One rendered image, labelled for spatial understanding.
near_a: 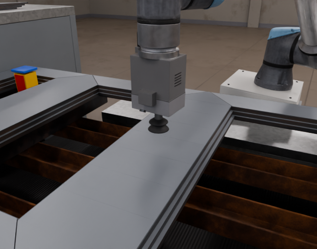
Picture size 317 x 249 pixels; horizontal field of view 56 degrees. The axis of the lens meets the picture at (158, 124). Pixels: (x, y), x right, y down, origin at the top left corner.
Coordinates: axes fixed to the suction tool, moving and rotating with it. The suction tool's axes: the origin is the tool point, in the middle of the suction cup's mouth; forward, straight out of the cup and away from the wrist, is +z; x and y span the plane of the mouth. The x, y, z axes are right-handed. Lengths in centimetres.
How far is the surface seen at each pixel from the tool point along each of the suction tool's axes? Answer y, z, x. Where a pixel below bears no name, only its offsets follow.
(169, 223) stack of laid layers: 12.1, 5.8, -16.4
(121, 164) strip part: -1.9, 3.7, -9.9
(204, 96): -3.9, 3.7, 32.0
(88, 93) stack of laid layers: -37.7, 4.8, 18.1
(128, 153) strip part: -3.2, 3.7, -6.1
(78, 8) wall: -811, 54, 763
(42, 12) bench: -87, -15, 44
